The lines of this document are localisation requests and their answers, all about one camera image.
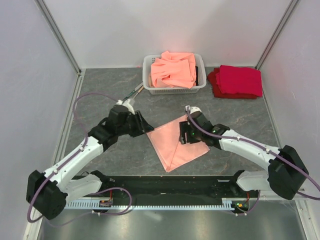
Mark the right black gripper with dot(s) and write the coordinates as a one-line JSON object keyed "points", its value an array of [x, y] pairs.
{"points": [[184, 127]]}

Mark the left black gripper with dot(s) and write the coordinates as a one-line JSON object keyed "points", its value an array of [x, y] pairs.
{"points": [[142, 126]]}

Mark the light pink satin napkin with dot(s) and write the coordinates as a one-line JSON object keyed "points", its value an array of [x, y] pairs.
{"points": [[171, 153]]}

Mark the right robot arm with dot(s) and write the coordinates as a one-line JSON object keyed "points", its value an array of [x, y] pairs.
{"points": [[282, 170]]}

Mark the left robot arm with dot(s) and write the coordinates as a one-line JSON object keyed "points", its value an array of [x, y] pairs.
{"points": [[50, 191]]}

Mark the dark item in basket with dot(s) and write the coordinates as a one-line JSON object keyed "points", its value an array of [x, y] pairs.
{"points": [[197, 76]]}

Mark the wooden utensil in basket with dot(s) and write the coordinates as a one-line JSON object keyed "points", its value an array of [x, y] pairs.
{"points": [[150, 83]]}

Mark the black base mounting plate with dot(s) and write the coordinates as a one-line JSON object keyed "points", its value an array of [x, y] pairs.
{"points": [[170, 190]]}

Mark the salmon pink cloth pile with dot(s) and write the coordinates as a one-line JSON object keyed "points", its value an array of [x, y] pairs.
{"points": [[174, 69]]}

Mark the red folded cloth stack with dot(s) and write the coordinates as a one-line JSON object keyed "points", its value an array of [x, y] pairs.
{"points": [[230, 82]]}

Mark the white plastic basket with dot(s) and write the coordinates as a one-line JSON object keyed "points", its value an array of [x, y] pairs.
{"points": [[146, 70]]}

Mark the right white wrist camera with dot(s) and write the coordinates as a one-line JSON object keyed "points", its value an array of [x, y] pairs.
{"points": [[192, 111]]}

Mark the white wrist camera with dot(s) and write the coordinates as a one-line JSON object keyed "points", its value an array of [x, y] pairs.
{"points": [[192, 111], [128, 103]]}

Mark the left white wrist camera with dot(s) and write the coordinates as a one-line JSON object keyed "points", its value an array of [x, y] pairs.
{"points": [[128, 103]]}

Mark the green handled knife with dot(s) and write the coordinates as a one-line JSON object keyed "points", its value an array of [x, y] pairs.
{"points": [[133, 91]]}

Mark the left aluminium frame post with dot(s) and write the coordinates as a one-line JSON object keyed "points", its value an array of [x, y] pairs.
{"points": [[58, 34]]}

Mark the aluminium frame post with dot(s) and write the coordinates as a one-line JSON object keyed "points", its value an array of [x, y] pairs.
{"points": [[58, 34], [289, 11]]}

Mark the white slotted cable duct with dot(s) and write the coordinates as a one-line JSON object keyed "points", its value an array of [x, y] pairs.
{"points": [[97, 204]]}

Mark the right aluminium frame post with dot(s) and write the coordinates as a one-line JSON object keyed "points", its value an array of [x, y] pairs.
{"points": [[289, 11]]}

